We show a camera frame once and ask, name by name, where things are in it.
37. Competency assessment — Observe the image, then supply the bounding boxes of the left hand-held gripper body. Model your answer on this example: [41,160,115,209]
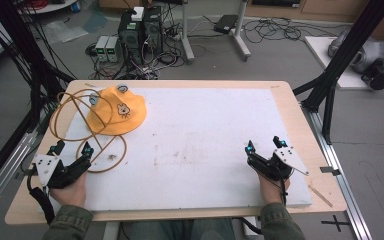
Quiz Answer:
[33,153,93,190]

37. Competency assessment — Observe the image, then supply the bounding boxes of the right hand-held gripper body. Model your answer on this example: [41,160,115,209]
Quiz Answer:
[246,146,310,183]

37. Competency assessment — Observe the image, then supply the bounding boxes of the brown wire hat rack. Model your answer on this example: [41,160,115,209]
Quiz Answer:
[48,87,129,174]

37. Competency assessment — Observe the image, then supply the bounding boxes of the orange bucket hat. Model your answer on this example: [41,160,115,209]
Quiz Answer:
[86,83,148,137]

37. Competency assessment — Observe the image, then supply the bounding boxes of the person's left hand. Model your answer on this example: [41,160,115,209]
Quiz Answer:
[49,172,88,208]

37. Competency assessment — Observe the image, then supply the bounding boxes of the person's right hand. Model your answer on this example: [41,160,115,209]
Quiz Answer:
[257,173,292,205]

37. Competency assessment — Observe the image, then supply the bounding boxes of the white foam board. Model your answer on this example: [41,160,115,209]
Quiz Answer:
[57,86,314,212]

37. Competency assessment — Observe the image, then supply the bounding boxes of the thin wooden stick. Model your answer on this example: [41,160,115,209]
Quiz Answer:
[307,184,334,209]

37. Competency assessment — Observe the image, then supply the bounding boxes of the white floor platform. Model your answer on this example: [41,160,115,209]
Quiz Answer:
[304,35,384,91]

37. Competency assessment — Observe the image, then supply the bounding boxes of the grey power supply unit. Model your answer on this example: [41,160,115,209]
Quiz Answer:
[94,35,110,63]
[105,35,122,63]

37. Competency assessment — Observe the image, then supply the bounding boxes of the person's legs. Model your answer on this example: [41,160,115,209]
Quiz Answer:
[125,217,238,240]

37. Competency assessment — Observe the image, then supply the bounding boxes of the black device on platform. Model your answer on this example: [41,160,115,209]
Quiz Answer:
[360,59,384,91]

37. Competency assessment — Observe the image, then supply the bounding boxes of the black computer tower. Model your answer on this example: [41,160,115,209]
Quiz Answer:
[117,9,145,66]
[142,5,165,57]

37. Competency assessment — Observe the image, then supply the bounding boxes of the silver grey rounded device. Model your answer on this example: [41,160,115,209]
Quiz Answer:
[327,31,384,75]

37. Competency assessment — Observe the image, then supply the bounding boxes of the black flat box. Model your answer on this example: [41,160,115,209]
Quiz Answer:
[213,14,240,35]

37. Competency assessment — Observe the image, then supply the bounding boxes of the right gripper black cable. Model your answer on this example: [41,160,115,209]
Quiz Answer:
[232,168,289,235]

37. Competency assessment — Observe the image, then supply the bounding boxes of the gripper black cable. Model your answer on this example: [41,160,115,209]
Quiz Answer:
[25,165,57,227]
[232,168,289,235]

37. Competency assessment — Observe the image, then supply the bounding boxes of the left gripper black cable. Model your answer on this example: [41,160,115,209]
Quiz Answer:
[25,165,57,227]

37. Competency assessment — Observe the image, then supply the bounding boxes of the small grey metal bracket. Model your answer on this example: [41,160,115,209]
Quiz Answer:
[319,165,342,177]

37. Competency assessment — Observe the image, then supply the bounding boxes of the aluminium rail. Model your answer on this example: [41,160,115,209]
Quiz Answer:
[300,101,374,240]
[0,114,49,223]

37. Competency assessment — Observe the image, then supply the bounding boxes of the black metal frame post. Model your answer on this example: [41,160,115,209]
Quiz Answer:
[292,0,384,145]
[0,0,76,198]

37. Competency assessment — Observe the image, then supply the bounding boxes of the tangle of black floor cables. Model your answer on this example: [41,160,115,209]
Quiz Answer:
[239,16,338,43]

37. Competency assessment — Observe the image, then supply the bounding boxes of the white desk frame legs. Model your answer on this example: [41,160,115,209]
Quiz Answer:
[179,0,252,65]

